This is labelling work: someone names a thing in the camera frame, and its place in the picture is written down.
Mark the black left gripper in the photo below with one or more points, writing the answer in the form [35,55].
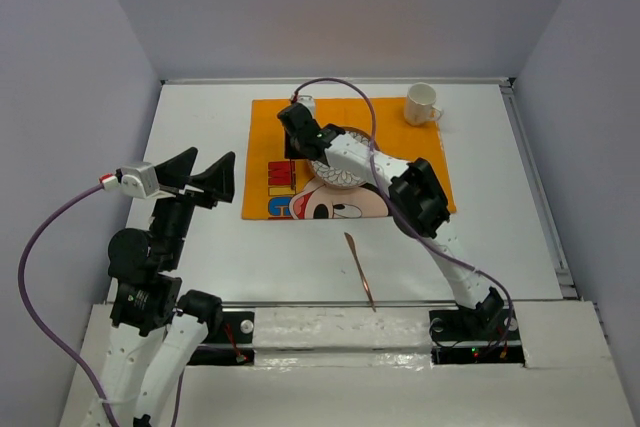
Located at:
[218,179]

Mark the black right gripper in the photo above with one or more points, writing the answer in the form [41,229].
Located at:
[289,152]

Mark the orange cartoon mouse cloth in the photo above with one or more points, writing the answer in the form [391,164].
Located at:
[268,194]

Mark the floral patterned ceramic plate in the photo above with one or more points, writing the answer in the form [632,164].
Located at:
[340,178]

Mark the copper knife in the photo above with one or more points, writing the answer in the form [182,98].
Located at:
[352,247]

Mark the white cup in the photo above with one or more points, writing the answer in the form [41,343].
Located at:
[420,105]

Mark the copper fork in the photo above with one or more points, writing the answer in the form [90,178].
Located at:
[292,172]

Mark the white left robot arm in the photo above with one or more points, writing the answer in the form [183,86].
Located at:
[155,328]

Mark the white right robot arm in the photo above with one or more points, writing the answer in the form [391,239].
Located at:
[419,206]

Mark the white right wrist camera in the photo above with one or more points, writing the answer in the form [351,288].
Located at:
[307,101]

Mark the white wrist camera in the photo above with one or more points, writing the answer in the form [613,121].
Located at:
[135,180]
[307,101]

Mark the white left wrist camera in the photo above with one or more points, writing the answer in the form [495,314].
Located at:
[135,180]

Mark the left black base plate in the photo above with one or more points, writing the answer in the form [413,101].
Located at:
[231,344]

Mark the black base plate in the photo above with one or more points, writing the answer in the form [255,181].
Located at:
[453,344]
[231,344]

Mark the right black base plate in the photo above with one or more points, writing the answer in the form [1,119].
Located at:
[453,344]

